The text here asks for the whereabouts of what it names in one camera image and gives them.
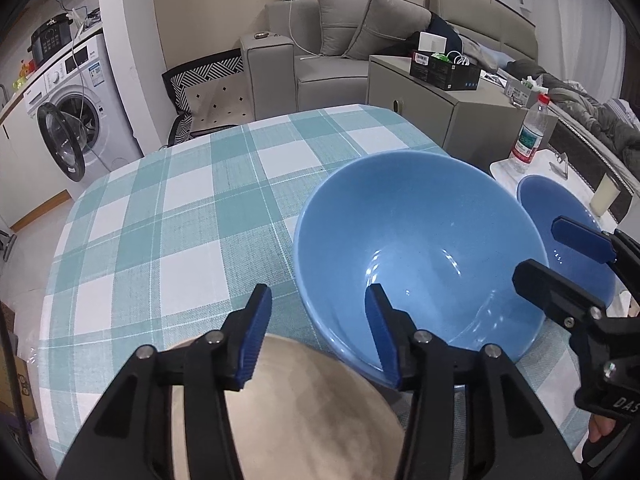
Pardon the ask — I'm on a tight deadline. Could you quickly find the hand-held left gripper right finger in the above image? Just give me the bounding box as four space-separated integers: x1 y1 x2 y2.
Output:
365 284 583 480

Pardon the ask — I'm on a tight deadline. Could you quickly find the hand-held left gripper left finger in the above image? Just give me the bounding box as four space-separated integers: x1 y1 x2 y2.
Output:
55 284 273 480

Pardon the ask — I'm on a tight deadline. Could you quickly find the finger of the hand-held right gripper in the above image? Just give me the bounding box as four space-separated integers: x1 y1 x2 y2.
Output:
513 259 608 331
551 215 621 265

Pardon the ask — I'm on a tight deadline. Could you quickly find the blue bowl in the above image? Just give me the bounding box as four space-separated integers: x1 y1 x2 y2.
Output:
516 175 618 311
292 150 549 391

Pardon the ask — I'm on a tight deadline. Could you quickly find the beige plate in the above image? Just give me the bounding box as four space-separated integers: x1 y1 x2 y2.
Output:
170 335 406 480

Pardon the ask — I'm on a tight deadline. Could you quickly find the person's right hand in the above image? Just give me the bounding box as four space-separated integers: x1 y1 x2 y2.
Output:
586 412 621 445

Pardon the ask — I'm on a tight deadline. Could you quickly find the white cup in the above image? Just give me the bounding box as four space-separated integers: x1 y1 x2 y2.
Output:
590 172 621 217

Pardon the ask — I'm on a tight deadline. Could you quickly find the white marble side table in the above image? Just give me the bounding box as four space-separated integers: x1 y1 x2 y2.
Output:
489 146 628 228

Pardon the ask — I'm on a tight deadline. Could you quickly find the clear water bottle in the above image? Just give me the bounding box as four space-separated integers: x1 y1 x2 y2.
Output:
509 92 551 165

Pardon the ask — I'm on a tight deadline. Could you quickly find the grey quilted blanket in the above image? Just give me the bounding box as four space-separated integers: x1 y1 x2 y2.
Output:
510 57 640 201

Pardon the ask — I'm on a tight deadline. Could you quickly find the teal checked tablecloth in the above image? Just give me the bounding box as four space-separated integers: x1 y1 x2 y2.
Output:
39 104 588 461

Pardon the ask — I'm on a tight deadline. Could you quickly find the grey side cabinet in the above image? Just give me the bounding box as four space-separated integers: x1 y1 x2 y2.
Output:
366 55 558 173

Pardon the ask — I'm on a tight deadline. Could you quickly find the black carton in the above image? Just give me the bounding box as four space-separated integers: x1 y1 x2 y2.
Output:
409 51 482 92

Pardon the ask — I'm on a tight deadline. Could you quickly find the small white box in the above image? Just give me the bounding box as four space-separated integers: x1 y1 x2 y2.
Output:
419 31 451 56

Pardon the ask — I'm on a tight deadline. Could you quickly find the dark navy cushion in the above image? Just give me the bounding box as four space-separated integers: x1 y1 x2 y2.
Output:
380 12 461 58

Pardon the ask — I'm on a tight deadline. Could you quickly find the grey sofa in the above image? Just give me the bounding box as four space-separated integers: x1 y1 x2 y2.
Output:
240 0 541 113

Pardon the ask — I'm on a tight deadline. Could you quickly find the white washing machine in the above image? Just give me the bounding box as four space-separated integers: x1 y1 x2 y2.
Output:
24 32 143 183

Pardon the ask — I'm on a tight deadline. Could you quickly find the white kitchen base cabinet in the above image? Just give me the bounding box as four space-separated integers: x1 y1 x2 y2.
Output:
0 95 71 231

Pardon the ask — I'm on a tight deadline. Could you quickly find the grey cushion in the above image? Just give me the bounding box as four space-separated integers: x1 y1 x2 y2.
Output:
312 0 373 58
342 0 433 61

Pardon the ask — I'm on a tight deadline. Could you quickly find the black pressure cooker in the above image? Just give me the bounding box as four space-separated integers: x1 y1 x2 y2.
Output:
30 12 76 63

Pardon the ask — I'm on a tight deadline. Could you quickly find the cable bundle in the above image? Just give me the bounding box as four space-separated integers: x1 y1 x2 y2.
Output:
65 6 103 26

